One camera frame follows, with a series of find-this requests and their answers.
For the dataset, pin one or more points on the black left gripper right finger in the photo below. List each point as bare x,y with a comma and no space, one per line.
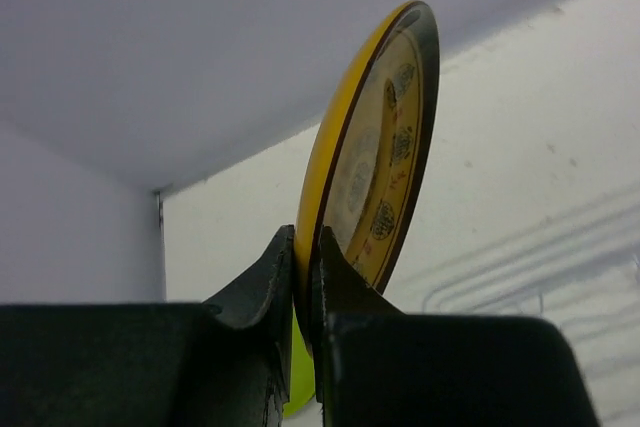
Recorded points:
378,366

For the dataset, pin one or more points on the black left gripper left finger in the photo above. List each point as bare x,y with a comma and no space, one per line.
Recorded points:
221,362

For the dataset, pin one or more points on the green plate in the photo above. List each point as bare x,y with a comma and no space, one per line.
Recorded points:
302,375

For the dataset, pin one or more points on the clear plastic dish rack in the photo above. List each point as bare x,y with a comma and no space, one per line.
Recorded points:
578,270

